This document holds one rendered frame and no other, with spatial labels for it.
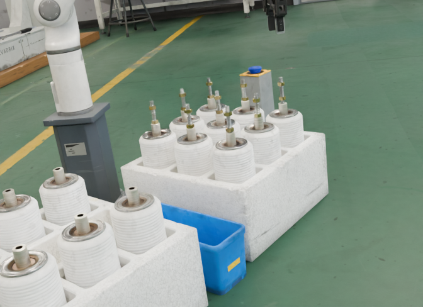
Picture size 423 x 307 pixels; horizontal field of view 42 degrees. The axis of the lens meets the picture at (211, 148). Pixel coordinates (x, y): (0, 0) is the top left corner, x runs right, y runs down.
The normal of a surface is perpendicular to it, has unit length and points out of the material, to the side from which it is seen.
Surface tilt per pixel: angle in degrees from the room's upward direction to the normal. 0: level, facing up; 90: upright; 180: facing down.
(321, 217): 0
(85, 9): 90
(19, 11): 61
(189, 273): 90
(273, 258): 0
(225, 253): 92
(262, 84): 90
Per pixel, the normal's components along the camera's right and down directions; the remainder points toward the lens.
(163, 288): 0.76, 0.13
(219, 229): -0.63, 0.31
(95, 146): 0.56, 0.18
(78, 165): -0.15, 0.36
